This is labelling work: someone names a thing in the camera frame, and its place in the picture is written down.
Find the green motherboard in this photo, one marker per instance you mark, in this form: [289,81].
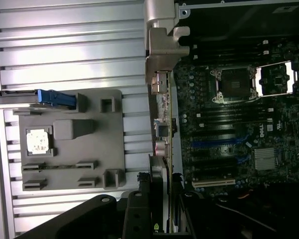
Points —
[284,124]

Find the grey parts rack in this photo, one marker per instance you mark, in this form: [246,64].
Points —
[72,149]

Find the silver chipset heat sink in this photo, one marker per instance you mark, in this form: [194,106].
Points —
[266,159]

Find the long blue expansion slot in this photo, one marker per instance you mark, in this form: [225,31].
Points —
[214,143]

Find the CPU socket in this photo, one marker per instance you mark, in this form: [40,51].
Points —
[235,84]

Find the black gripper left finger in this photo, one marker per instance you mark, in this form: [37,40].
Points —
[137,216]

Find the white expansion slot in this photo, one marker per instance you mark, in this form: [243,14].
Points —
[211,183]

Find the metal socket cover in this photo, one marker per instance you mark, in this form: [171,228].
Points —
[276,78]

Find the grey case latch bracket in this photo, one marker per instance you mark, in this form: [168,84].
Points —
[159,12]

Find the hard disk in blue caddy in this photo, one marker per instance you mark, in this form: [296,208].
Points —
[52,98]

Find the green RAM stick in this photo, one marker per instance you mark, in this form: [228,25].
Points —
[59,166]

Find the silver CPU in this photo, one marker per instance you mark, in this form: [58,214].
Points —
[38,142]

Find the open black PC case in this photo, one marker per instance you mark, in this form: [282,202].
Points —
[214,20]

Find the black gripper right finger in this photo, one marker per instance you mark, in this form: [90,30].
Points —
[189,219]

